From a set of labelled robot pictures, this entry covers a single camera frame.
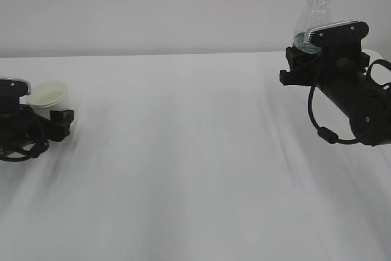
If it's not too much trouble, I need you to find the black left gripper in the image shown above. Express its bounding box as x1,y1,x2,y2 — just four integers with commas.
1,95,75,151

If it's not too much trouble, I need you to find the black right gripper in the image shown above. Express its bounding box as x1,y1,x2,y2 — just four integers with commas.
279,21,370,86

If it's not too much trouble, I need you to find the white paper cup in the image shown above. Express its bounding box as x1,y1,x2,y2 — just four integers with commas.
26,81,75,142

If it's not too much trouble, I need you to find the clear plastic water bottle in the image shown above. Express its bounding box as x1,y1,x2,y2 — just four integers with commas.
293,0,332,54

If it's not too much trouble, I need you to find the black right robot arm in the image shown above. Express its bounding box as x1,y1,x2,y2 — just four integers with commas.
279,20,390,147

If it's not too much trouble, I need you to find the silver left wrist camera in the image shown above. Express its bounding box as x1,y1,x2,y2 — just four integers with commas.
0,76,31,97

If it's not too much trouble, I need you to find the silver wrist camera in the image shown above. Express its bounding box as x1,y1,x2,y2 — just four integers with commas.
304,20,368,47
0,76,31,97

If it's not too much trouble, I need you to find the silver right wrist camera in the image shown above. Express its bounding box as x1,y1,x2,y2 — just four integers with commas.
304,20,368,47

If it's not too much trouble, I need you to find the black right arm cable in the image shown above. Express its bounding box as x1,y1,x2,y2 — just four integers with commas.
307,59,391,145

